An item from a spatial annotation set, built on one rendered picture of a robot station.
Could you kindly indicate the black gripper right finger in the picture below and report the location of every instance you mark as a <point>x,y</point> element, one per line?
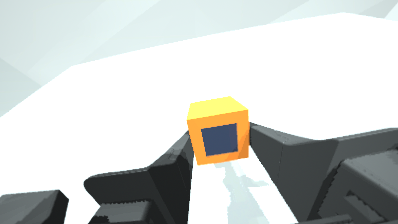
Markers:
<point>302,168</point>

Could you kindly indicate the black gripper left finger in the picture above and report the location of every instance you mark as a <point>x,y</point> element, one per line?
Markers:
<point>167,181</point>

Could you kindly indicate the orange block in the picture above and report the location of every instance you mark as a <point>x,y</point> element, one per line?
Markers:
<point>219,130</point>

